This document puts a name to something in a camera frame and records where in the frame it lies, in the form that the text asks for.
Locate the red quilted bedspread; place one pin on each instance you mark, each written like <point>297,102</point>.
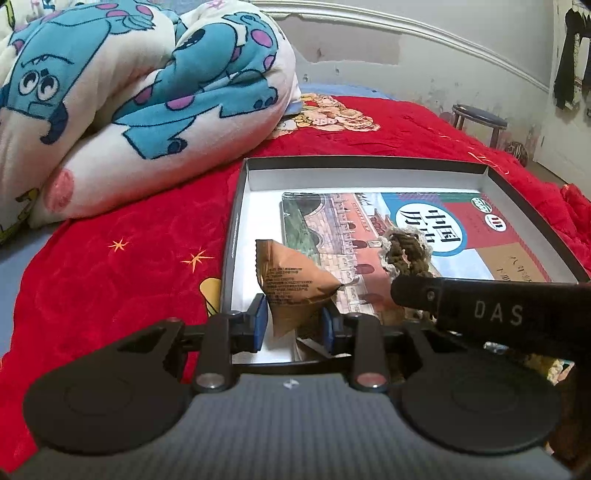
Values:
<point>138,258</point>

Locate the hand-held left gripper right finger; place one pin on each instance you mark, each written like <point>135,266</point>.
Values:
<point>328,332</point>

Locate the black cardboard box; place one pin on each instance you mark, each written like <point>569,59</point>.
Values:
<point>263,184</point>

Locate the illustrated textbook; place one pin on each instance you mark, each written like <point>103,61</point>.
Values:
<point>351,221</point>

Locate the round blue-topped stool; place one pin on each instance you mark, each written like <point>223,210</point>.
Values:
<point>478,113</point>

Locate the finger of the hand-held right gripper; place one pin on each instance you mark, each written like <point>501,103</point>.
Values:
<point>411,291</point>

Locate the silver curved bed headboard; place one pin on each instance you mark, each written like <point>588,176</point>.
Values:
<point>485,55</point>

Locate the cartoon monster printed blanket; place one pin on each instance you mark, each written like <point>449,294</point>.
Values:
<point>115,92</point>

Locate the brown striped ball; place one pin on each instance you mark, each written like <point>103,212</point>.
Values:
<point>517,152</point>

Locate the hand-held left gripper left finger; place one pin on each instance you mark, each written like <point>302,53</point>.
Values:
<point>258,325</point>

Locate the brown triangular snack packet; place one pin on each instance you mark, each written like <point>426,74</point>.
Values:
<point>291,286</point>

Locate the hanging dark clothes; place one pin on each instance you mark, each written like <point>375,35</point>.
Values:
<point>565,69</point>

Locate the white door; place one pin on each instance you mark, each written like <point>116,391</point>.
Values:
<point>568,138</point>

